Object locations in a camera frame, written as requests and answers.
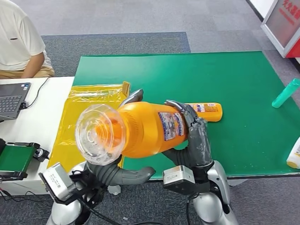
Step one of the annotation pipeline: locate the green belt conveyor device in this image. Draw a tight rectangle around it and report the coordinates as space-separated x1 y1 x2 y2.
0 142 41 181

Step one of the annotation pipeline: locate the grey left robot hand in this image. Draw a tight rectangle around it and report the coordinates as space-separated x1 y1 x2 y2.
85 89 156 187

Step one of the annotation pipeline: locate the white table bracket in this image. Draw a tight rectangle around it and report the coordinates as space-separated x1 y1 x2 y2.
107 185 121 195

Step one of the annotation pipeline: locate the orange bottle with clear cap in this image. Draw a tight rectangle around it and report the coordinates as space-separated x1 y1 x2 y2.
75 102 191 166
187 103 223 123

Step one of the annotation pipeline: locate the red and white cabinet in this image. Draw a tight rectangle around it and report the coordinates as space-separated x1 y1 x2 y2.
261 0 300 59

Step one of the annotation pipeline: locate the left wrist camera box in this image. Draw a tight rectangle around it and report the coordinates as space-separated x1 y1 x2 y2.
38 163 77 204

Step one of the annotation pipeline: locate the grey laptop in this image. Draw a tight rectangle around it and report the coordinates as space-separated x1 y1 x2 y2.
0 82 32 121

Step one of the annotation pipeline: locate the black round knob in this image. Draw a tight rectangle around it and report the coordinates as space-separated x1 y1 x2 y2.
32 148 50 163

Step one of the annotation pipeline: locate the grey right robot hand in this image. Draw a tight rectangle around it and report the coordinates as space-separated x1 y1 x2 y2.
161 100 213 170

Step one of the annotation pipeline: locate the person in white shirt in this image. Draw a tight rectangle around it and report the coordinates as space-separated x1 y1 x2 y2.
0 0 55 79

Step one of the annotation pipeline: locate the yellow plastic-wrapped box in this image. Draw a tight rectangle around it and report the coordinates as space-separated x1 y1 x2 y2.
47 81 131 173

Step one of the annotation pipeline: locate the green table mat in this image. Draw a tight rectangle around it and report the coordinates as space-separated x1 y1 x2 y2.
72 51 300 180

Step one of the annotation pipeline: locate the white and yellow bottle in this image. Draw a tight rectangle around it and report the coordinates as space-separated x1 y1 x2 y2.
286 138 300 170

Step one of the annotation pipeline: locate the teal plastic bottle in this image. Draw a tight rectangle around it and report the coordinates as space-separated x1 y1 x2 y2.
271 78 300 109

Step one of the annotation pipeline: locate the black laptop cable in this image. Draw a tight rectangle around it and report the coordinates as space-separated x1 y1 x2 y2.
20 77 50 110

